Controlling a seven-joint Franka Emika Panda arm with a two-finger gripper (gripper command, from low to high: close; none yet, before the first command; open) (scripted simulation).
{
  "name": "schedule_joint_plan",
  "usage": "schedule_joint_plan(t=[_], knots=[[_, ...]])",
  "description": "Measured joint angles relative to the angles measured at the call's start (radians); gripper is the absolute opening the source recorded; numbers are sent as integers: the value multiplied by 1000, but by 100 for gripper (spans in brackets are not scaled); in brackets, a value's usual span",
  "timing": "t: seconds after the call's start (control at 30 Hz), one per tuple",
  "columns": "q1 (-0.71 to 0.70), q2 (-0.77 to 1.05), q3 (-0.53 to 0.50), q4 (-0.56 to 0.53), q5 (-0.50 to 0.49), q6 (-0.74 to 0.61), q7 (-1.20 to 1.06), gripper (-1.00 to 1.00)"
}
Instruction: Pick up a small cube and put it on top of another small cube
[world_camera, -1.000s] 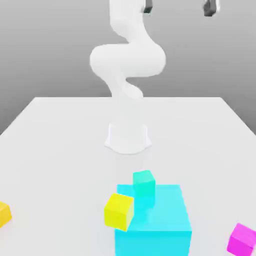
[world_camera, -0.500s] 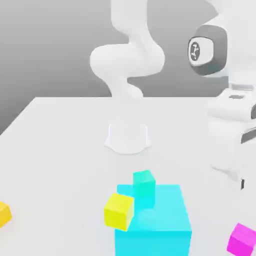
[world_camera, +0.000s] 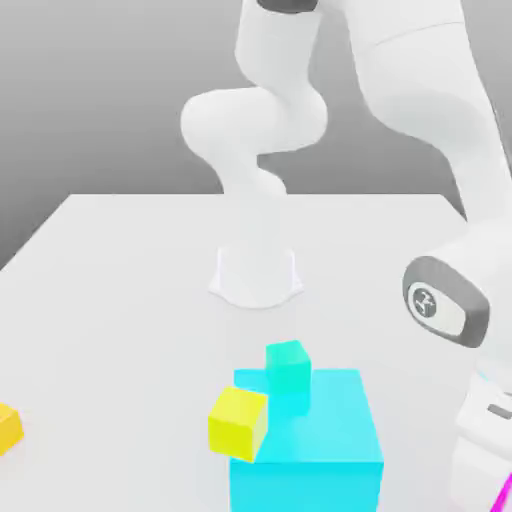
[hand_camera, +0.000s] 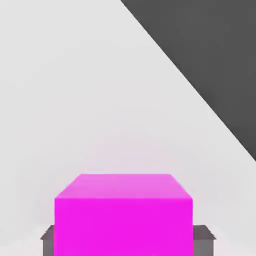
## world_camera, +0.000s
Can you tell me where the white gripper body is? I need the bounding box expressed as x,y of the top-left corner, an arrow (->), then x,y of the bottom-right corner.
450,432 -> 512,512

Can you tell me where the small magenta cube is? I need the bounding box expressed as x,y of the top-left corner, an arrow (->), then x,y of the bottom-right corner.
490,471 -> 512,512

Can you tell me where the small teal cube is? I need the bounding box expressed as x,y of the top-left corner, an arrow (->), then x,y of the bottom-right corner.
264,339 -> 312,416

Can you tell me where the small yellow cube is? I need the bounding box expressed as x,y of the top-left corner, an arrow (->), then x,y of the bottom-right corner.
207,385 -> 269,464

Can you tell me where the small orange-yellow cube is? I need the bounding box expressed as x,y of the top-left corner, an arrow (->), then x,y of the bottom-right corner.
0,402 -> 25,457

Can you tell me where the large cyan box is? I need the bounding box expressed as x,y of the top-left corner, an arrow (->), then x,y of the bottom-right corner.
228,367 -> 385,512

